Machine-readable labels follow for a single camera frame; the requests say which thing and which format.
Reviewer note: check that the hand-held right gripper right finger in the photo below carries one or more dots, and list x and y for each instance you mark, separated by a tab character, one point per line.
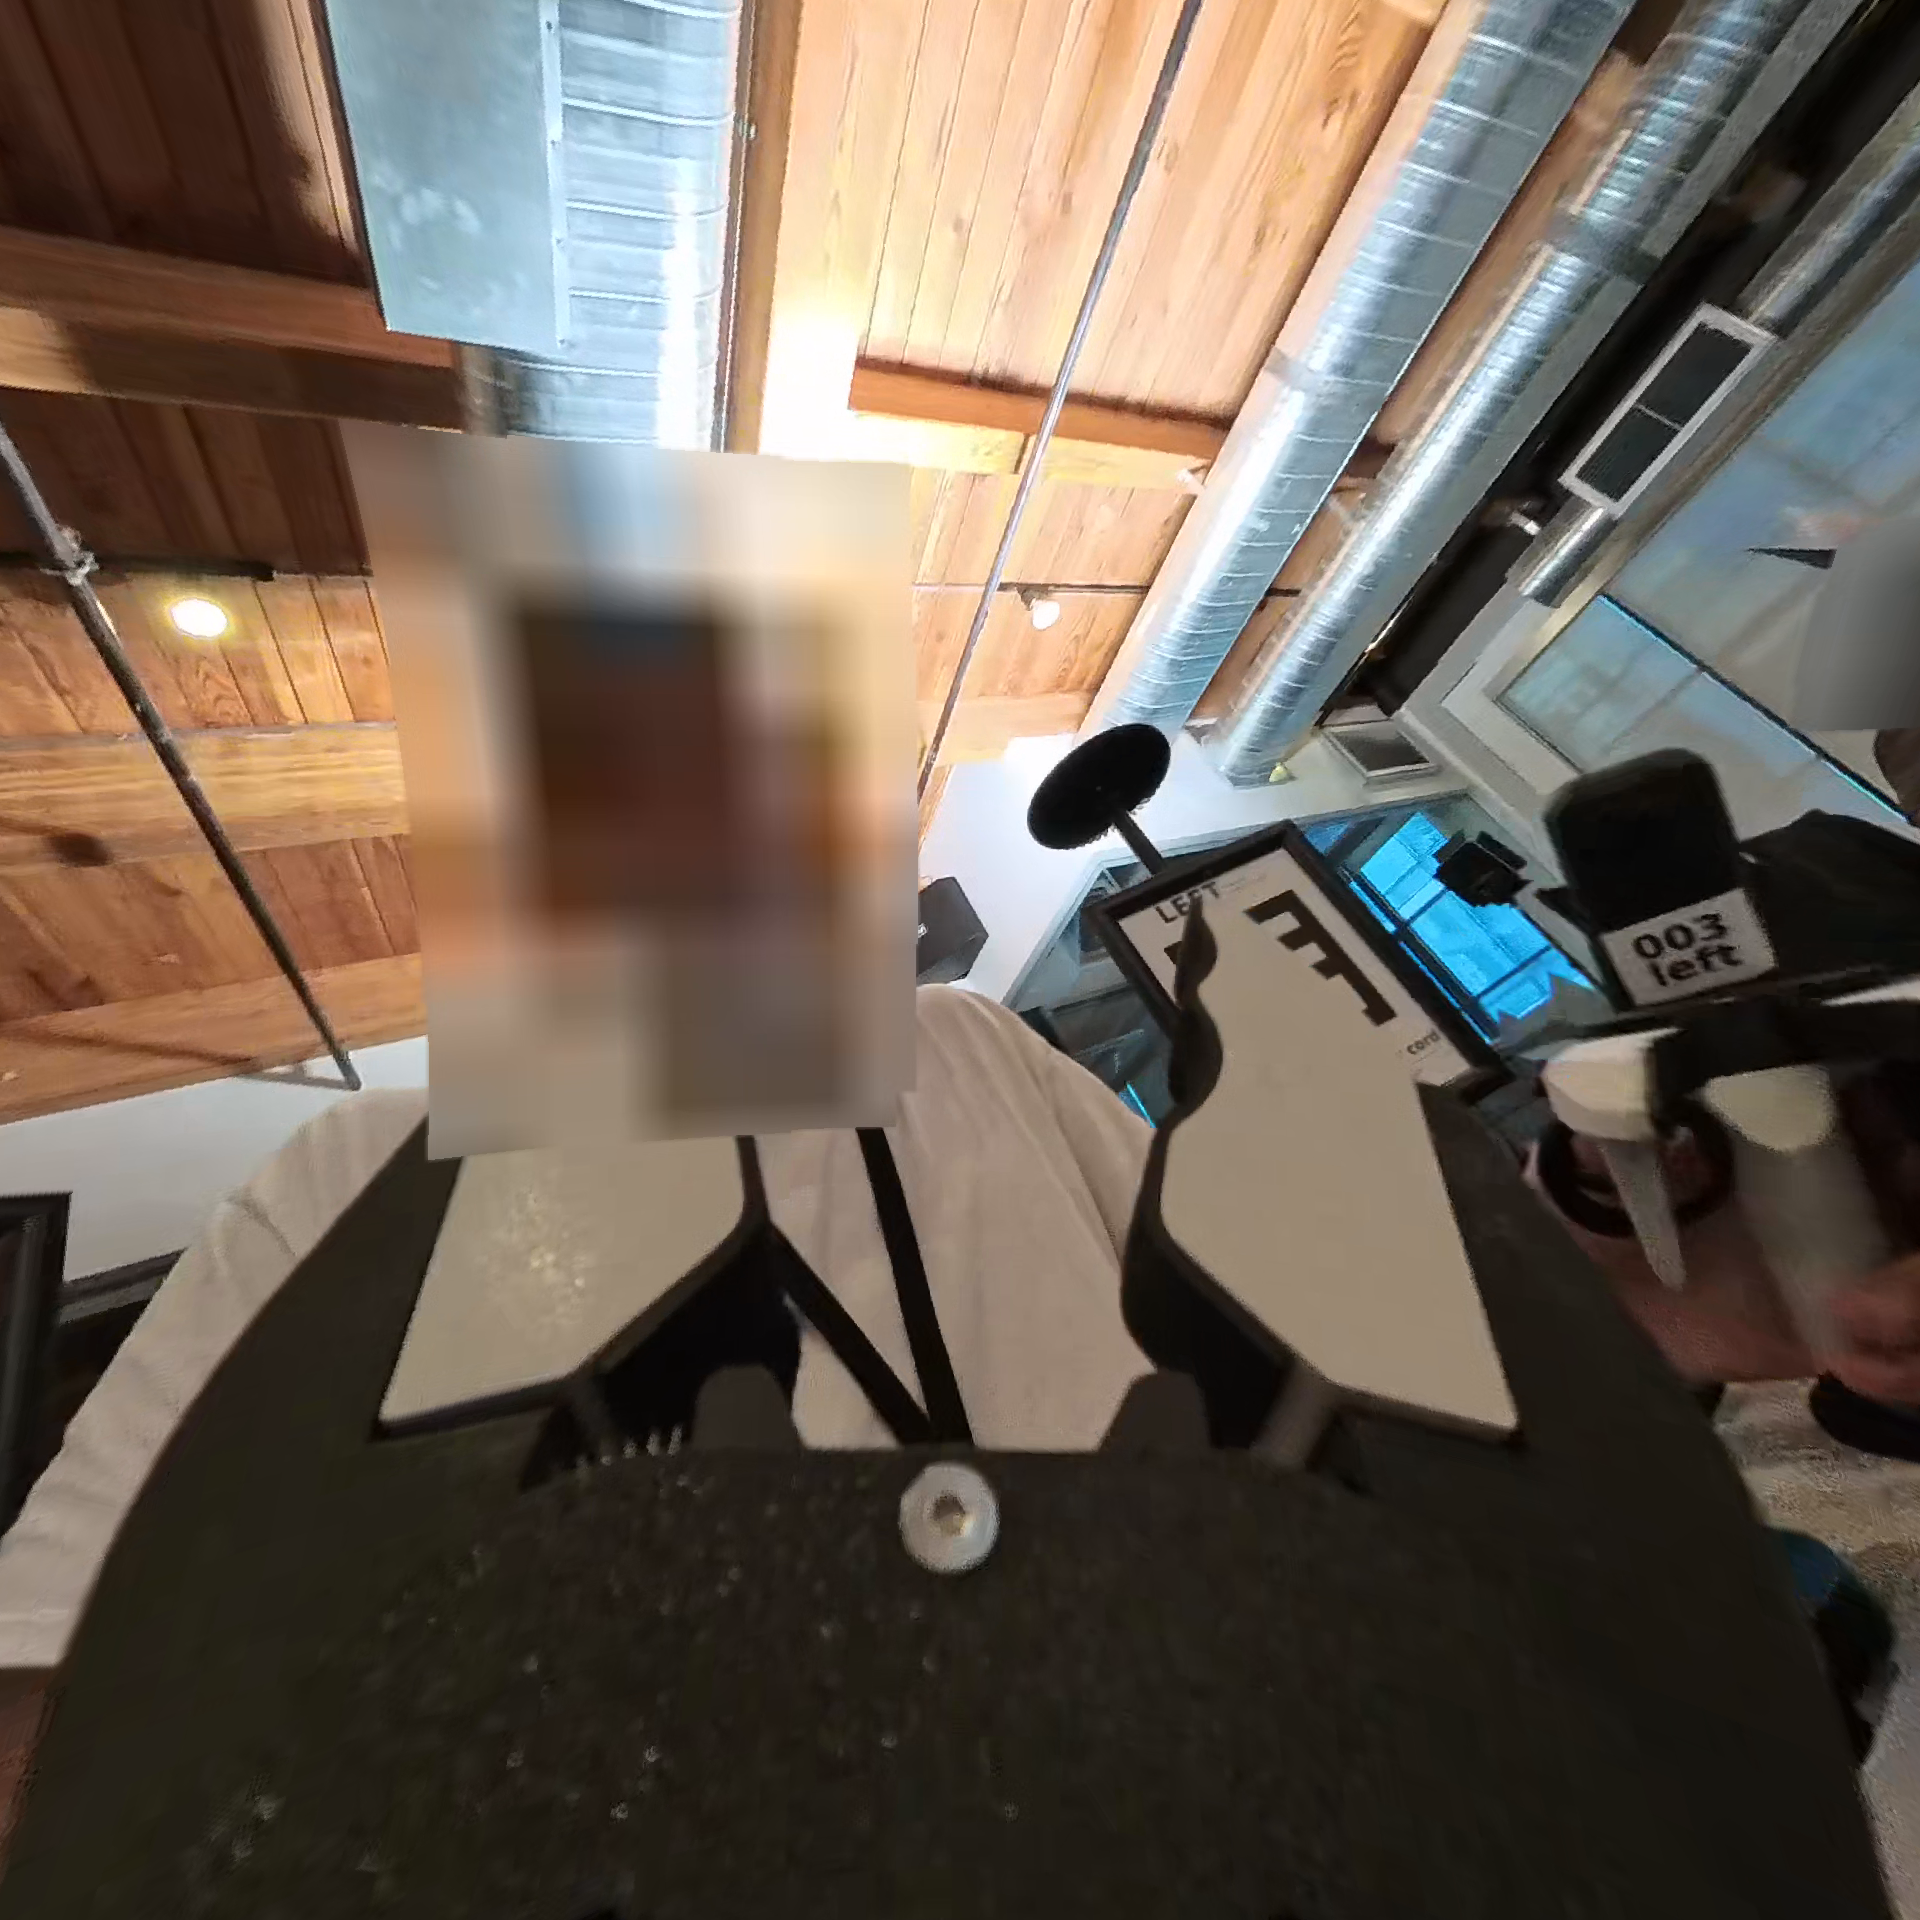
1321	1231

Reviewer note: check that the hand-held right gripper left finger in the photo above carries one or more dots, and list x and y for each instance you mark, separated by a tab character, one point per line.
511	1291

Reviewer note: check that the person's left hand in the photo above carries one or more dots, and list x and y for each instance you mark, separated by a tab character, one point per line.
1875	1334

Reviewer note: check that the large glass window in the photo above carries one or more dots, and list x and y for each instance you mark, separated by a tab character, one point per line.
1620	705

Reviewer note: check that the small black box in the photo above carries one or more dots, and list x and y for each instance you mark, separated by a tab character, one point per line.
1479	871

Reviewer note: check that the black softbox cloth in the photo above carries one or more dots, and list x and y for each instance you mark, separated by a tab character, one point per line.
1844	884

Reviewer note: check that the blue lit window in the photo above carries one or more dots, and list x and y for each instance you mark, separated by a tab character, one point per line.
1441	945

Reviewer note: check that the black framed printed sign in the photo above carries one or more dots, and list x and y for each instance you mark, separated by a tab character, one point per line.
1304	961

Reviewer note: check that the black framed picture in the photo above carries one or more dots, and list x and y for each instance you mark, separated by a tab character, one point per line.
31	1305

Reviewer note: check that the round black disc stand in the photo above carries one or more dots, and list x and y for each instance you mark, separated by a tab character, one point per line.
1094	789

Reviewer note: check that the blue cloth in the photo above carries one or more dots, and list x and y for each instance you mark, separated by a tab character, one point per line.
1830	1634

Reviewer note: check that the small ceiling spotlight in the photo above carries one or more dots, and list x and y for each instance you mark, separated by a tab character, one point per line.
1036	608

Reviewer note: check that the dark metal ceiling pipe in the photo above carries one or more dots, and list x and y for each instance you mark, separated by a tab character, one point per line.
165	721

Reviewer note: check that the round recessed ceiling light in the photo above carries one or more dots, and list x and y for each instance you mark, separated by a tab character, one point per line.
193	614

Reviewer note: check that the thin metal ceiling conduit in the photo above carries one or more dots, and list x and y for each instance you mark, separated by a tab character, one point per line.
1050	405

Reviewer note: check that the black ceiling track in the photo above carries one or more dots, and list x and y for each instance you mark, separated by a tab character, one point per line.
224	568

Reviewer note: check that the small white wall vent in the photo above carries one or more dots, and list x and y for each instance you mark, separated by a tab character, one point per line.
1372	747

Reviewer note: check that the short metal duct pipe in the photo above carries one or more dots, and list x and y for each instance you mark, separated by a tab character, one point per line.
1569	554

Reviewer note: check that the round spiral metal duct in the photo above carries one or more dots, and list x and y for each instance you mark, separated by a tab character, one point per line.
1441	494
1321	374

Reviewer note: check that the white wall vent grille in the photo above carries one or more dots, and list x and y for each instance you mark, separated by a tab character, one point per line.
1665	405

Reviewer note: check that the black wall speaker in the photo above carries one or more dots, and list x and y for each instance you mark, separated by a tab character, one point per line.
953	927

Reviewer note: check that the rectangular metal air duct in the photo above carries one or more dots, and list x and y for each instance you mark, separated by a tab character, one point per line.
451	165

